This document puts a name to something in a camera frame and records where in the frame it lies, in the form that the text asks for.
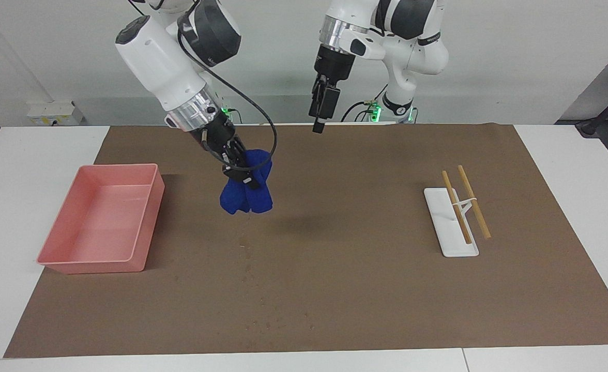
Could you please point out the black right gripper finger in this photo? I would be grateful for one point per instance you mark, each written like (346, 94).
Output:
(230, 172)
(252, 182)

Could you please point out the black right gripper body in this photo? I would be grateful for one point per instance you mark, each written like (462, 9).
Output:
(224, 137)

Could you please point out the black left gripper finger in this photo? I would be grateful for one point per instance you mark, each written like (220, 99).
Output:
(318, 126)

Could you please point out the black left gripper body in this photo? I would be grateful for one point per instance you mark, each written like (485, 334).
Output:
(330, 67)

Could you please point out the blue towel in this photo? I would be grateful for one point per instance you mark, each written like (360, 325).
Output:
(247, 201)

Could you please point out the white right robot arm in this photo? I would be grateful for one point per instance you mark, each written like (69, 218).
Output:
(154, 57)

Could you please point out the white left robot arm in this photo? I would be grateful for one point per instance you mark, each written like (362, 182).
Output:
(412, 51)

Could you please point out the brown table mat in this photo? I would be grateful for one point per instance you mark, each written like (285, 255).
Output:
(335, 268)

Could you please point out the pink plastic bin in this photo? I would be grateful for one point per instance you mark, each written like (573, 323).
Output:
(102, 217)

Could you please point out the wooden rack rod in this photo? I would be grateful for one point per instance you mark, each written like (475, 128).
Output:
(482, 225)
(464, 230)

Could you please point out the black floor stand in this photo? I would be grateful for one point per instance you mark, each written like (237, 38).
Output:
(591, 126)

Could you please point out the white wall socket box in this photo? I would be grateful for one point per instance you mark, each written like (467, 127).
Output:
(50, 111)

